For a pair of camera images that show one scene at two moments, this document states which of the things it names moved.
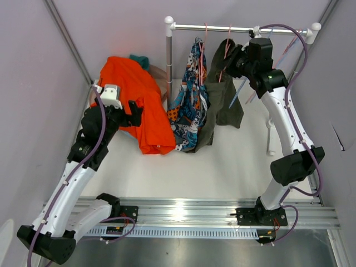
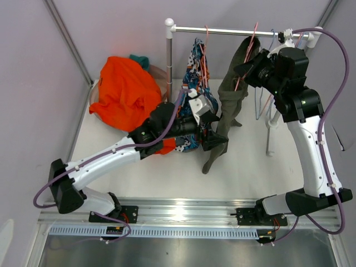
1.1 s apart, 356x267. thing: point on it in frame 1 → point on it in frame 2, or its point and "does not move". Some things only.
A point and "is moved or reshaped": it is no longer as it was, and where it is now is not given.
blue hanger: (245, 79) → (265, 110)
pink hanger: (277, 60) → (271, 97)
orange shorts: (154, 132) does not move
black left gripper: (134, 119) → (212, 139)
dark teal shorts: (143, 60) does not move
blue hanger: (302, 34) is moved or reshaped
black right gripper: (233, 55) → (251, 67)
